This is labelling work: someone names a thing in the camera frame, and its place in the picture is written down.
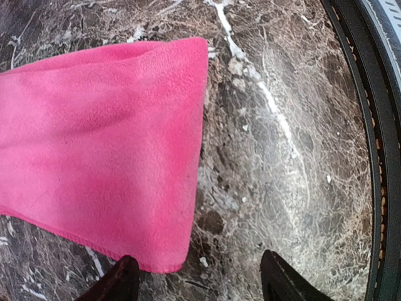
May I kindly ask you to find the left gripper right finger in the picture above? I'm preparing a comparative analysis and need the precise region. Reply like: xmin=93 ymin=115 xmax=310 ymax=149
xmin=260 ymin=250 xmax=333 ymax=301

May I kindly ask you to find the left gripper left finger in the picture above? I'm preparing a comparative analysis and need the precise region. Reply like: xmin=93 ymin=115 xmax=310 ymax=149
xmin=76 ymin=255 xmax=140 ymax=301

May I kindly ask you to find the pink towel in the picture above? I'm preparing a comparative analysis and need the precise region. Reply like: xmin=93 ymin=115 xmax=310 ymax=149
xmin=1 ymin=37 xmax=208 ymax=273

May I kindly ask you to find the black front rail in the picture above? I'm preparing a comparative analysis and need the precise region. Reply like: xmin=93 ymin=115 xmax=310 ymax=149
xmin=323 ymin=1 xmax=400 ymax=300

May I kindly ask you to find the white slotted cable duct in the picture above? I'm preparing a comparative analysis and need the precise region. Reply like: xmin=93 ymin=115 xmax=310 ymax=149
xmin=365 ymin=0 xmax=400 ymax=38

